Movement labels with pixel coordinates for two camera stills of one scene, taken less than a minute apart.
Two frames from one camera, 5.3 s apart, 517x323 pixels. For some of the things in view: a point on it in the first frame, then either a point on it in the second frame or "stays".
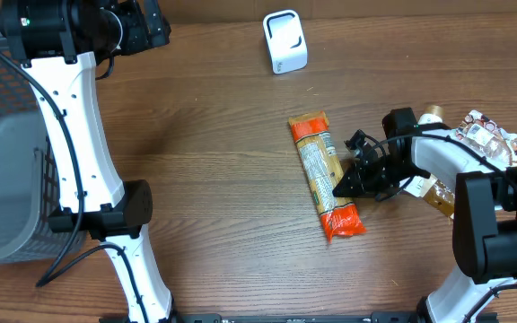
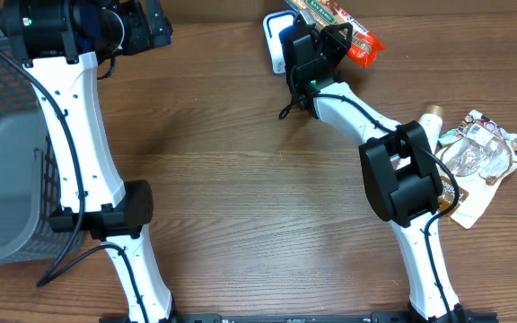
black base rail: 300,318 stays
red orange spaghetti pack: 322,169 to 365,42
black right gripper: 359,178 to 331,39
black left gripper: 144,37 stays
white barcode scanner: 285,41 stays
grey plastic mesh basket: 14,182 stays
